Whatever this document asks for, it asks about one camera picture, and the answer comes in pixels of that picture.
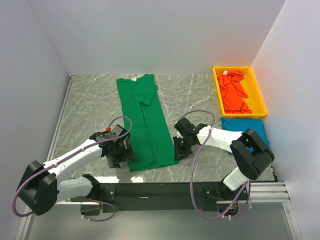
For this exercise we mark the orange t-shirt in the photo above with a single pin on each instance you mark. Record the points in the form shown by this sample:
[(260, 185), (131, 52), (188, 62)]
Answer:
[(233, 93)]

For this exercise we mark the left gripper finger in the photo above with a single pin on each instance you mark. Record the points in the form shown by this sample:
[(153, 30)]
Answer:
[(130, 156), (115, 162)]

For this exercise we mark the blue folded t-shirt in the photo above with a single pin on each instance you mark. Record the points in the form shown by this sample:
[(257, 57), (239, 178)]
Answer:
[(242, 124)]

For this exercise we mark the yellow plastic bin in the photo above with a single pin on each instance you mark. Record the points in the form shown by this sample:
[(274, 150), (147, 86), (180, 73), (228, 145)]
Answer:
[(254, 100)]

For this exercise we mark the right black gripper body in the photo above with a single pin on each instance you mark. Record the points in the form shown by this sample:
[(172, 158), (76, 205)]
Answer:
[(182, 145)]

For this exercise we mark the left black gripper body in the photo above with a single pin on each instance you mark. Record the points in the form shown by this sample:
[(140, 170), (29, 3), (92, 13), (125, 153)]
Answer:
[(124, 153)]

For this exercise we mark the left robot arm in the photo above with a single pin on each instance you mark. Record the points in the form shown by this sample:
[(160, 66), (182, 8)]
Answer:
[(45, 184)]

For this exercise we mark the aluminium frame rail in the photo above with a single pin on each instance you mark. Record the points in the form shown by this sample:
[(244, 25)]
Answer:
[(260, 192)]

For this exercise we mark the black base beam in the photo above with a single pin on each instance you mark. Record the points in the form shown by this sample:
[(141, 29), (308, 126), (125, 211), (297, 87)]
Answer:
[(164, 196)]

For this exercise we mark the green t-shirt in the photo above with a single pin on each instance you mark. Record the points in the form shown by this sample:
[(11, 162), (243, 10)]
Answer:
[(150, 137)]

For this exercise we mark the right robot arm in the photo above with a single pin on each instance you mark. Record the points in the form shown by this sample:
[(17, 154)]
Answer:
[(250, 152)]

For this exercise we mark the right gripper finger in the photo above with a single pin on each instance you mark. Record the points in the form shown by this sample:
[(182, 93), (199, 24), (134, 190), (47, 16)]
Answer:
[(181, 156), (182, 148)]

